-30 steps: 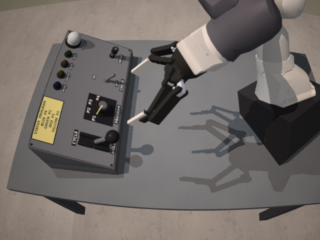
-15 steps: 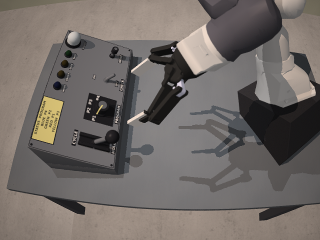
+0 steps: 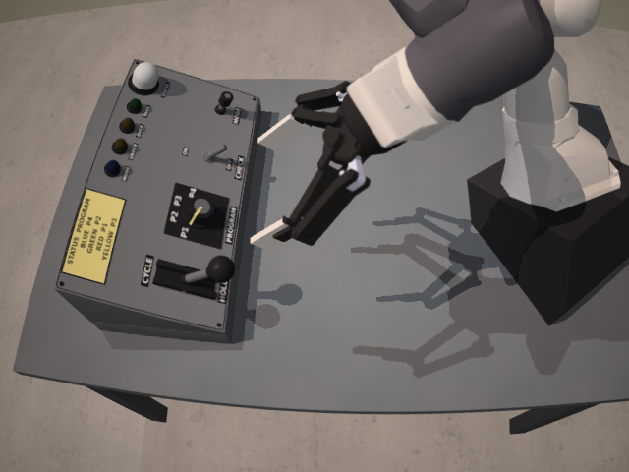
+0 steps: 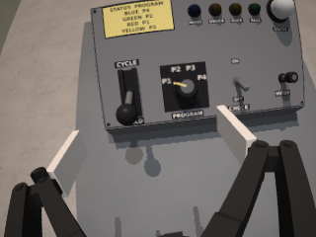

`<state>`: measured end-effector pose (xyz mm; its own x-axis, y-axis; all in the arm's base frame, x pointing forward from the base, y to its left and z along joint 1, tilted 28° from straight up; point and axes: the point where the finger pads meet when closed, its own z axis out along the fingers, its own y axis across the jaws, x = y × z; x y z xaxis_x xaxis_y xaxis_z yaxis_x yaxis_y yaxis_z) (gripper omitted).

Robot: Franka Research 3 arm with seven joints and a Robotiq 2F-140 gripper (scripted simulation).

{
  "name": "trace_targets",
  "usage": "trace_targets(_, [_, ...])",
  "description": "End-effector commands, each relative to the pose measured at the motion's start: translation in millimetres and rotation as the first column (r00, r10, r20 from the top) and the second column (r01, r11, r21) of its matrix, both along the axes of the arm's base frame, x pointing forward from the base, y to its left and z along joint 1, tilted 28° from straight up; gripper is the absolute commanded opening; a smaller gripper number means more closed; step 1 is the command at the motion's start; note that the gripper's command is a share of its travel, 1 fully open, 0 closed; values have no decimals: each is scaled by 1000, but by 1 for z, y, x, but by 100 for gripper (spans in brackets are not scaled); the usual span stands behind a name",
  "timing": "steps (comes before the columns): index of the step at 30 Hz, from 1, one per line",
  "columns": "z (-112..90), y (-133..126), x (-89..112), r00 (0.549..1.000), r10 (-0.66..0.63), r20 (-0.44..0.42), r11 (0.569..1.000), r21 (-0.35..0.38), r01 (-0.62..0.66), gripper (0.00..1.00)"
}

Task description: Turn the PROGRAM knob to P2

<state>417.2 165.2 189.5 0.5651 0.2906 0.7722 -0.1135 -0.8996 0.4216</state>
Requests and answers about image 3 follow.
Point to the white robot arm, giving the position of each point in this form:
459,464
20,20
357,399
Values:
470,52

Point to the grey control console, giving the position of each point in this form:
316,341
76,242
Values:
142,234

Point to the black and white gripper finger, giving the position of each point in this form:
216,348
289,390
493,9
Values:
320,204
290,126

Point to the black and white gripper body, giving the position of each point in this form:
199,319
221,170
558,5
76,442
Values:
361,142

